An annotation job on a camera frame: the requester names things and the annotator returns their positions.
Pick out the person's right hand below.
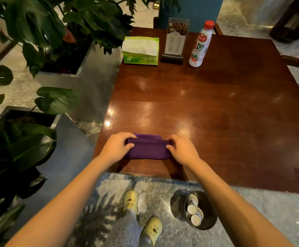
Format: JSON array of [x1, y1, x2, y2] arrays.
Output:
[[166, 133, 201, 167]]

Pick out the person's left hand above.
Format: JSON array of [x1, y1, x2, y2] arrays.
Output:
[[99, 132, 137, 167]]

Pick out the purple cleaning cloth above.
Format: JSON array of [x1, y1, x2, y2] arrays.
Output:
[[123, 133, 174, 160]]

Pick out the white paper cup blue band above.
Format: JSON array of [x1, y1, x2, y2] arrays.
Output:
[[190, 208, 204, 227]]

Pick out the green tissue box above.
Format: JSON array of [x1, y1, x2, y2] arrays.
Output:
[[121, 36, 160, 66]]

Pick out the white milk bottle red cap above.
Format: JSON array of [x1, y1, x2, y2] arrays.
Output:
[[188, 20, 216, 68]]

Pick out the clear acrylic menu stand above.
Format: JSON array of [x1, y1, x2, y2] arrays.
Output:
[[160, 17, 191, 66]]

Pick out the person's right forearm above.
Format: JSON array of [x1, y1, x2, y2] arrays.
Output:
[[188, 158, 295, 247]]

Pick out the person's left forearm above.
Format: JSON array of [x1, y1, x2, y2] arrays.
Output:
[[4, 154, 119, 247]]

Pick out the person's yellow left shoe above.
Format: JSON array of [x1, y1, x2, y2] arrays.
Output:
[[123, 189, 139, 216]]

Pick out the person's yellow shoe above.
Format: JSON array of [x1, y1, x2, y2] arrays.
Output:
[[139, 216, 163, 247], [123, 189, 139, 216]]

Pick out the black waste bin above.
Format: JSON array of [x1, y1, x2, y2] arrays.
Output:
[[184, 190, 218, 231]]

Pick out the person's grey patterned trousers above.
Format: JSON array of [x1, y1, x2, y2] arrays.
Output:
[[104, 209, 155, 247]]

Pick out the person's yellow right shoe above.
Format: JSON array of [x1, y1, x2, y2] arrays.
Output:
[[139, 216, 163, 247]]

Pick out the grey metal planter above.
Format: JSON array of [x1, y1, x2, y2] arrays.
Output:
[[0, 105, 96, 239], [34, 41, 124, 124]]

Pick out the small green leafy plant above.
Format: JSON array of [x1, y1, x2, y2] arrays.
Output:
[[0, 64, 82, 247]]

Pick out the blue upholstered chair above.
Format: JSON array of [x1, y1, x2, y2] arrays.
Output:
[[153, 0, 224, 35]]

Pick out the green upholstered wooden armchair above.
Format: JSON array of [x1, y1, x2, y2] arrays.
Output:
[[280, 55, 299, 112]]

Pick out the dark wooden stand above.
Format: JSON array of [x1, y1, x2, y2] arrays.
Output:
[[269, 0, 299, 44]]

